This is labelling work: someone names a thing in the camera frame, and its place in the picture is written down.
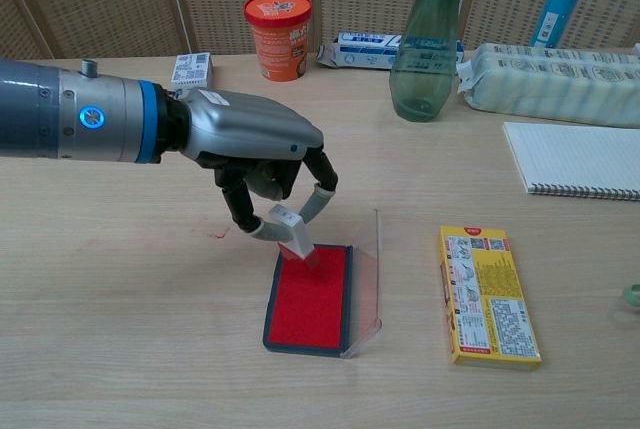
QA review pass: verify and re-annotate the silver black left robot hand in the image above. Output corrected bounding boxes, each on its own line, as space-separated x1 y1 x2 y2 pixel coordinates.
161 88 340 243

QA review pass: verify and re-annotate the white and red stamp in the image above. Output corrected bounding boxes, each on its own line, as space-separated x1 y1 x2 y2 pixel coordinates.
268 202 322 271

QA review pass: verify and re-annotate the red ink pad clear lid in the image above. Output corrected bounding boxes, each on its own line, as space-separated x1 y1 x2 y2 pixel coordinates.
261 207 385 360

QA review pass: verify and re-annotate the small white printed box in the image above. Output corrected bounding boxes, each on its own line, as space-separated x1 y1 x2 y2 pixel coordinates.
170 52 215 91

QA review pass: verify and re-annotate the orange instant noodle cup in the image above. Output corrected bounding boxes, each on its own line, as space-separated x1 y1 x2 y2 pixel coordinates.
243 0 314 83

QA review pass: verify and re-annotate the long white blue carton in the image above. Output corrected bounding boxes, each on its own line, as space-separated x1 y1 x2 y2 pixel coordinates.
315 31 465 72

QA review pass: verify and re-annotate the green spray bottle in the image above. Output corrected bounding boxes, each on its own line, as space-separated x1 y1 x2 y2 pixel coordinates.
389 0 461 124

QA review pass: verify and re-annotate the yellow flat printed box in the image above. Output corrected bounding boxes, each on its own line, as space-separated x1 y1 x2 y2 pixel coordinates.
438 224 543 371

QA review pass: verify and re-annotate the clear pack of white cups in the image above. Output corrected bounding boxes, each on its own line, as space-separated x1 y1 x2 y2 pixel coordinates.
455 42 640 129

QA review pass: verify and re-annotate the white spiral notebook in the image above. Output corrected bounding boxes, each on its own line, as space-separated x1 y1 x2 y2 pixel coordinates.
502 121 640 202

